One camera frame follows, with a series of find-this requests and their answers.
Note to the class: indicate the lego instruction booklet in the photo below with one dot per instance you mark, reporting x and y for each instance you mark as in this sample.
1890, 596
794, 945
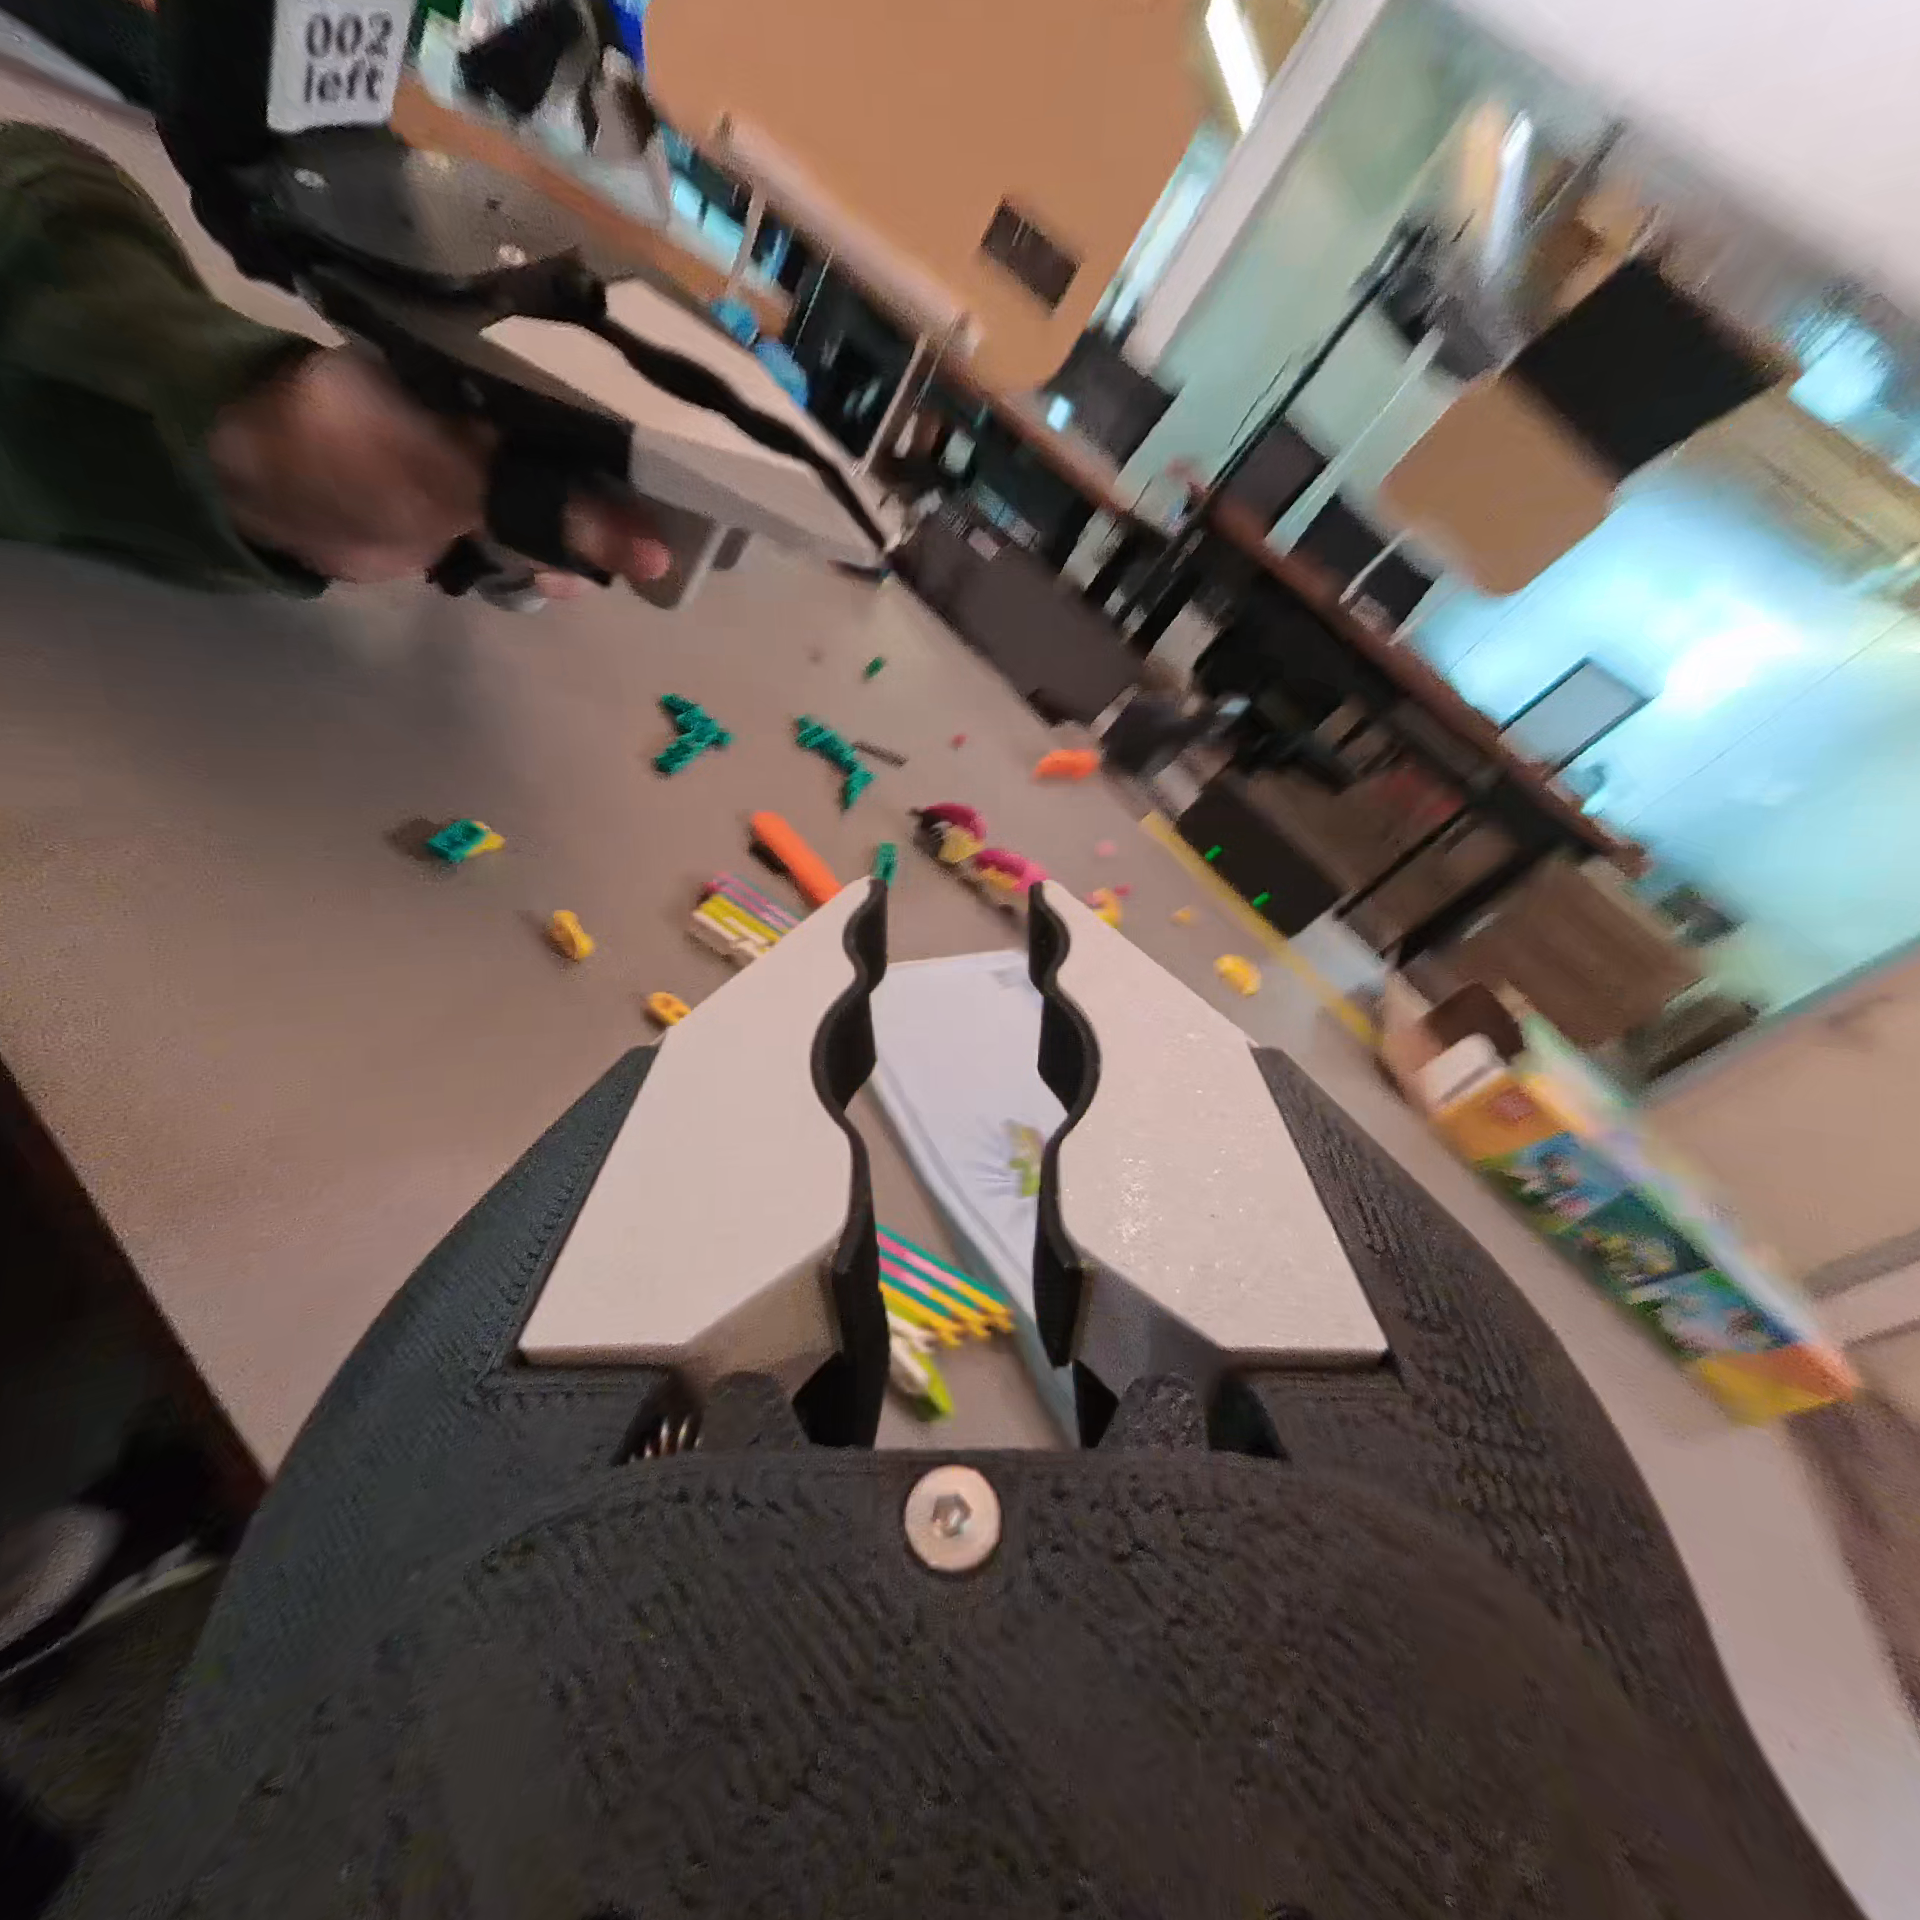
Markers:
961, 1081

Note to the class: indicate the white shoe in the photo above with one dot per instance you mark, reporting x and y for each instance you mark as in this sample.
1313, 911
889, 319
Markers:
60, 1569

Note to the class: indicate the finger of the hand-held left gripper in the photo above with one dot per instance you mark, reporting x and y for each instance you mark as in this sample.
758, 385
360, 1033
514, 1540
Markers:
704, 353
721, 474

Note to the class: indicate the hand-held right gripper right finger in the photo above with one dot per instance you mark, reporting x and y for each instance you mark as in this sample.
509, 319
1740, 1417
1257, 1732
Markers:
1201, 1185

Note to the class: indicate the black wall vent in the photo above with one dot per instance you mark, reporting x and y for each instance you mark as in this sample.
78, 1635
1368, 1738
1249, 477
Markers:
1029, 252

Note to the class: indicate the colourful lego box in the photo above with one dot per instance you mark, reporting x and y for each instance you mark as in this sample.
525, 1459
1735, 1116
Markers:
1622, 1215

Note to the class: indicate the cluster of teal lego pieces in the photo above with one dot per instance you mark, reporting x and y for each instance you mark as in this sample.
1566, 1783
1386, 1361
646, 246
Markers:
831, 747
692, 739

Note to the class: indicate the orange lego brick separator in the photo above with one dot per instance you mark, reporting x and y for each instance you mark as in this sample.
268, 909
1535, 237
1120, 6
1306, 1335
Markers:
786, 853

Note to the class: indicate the dark framed screen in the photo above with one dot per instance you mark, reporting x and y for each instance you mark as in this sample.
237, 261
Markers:
1575, 715

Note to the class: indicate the long brown desk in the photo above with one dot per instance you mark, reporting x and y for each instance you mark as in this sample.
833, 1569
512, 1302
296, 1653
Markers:
1568, 811

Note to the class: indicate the teal and yellow lego piece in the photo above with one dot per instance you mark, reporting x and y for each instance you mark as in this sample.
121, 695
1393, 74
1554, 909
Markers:
463, 841

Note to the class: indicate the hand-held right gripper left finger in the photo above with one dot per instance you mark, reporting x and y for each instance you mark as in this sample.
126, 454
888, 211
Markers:
704, 1185

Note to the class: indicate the striped lego wing assembly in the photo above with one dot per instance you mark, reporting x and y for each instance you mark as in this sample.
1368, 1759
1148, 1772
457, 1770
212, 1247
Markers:
932, 1291
734, 917

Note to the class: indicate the black hanging panel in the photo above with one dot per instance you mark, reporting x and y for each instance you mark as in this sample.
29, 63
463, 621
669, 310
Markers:
1650, 361

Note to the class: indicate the tan board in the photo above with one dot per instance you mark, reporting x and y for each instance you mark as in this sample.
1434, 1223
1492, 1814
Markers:
1501, 482

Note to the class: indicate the person's left hand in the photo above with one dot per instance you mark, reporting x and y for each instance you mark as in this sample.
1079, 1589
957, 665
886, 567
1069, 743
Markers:
346, 482

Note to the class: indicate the person's left forearm green sleeve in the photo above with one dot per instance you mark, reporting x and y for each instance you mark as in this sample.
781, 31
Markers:
106, 361

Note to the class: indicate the yellow lego clip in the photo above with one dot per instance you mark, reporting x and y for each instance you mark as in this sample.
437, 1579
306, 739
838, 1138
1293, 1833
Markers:
669, 1010
1237, 975
569, 937

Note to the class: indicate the small orange lego piece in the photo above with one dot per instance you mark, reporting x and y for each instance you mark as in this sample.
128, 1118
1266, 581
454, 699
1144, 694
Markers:
1066, 765

